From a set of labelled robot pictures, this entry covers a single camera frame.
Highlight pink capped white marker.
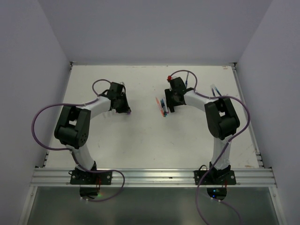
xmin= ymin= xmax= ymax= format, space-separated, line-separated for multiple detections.
xmin=164 ymin=97 xmax=169 ymax=114

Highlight blue ballpoint pen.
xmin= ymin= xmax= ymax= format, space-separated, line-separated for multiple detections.
xmin=185 ymin=72 xmax=189 ymax=88

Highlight green gel pen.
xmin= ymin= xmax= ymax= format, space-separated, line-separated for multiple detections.
xmin=160 ymin=99 xmax=167 ymax=117

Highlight orange clear pen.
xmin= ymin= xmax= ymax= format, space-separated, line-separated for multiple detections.
xmin=155 ymin=97 xmax=165 ymax=117

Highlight dark blue gel pen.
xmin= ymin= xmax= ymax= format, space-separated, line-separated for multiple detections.
xmin=210 ymin=84 xmax=216 ymax=97

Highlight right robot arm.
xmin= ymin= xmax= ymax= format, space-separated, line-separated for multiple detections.
xmin=165 ymin=76 xmax=240 ymax=184

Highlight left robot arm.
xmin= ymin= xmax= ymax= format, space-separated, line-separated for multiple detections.
xmin=54 ymin=82 xmax=131 ymax=184

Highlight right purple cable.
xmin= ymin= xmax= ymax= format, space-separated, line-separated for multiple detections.
xmin=170 ymin=69 xmax=252 ymax=225

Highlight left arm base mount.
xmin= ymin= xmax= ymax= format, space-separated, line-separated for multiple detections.
xmin=68 ymin=168 xmax=112 ymax=199

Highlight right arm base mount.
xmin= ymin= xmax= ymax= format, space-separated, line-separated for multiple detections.
xmin=201 ymin=165 xmax=237 ymax=201

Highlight aluminium mounting rail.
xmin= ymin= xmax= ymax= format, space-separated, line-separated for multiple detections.
xmin=30 ymin=168 xmax=277 ymax=188

